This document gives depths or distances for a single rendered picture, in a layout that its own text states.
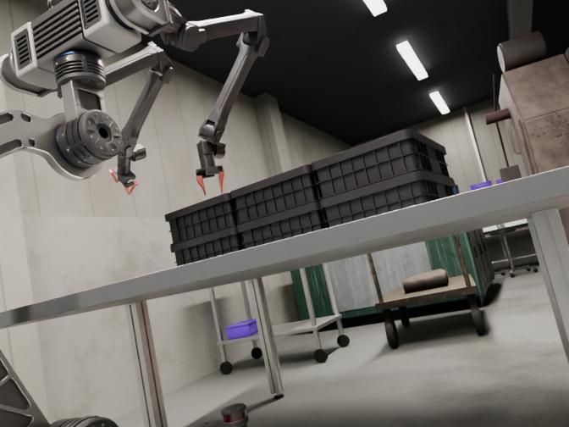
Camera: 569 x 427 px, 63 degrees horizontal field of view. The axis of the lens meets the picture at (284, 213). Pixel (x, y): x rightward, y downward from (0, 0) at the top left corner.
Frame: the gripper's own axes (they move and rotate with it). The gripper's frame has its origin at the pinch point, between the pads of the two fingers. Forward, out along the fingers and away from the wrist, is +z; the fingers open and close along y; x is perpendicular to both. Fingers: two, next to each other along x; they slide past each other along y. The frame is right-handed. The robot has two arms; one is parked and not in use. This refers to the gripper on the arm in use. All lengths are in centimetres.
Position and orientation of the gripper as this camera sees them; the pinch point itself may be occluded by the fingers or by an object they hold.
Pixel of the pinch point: (213, 191)
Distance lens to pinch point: 180.5
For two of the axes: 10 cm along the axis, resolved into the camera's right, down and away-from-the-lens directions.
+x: 1.9, -1.4, -9.7
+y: -9.6, 1.8, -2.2
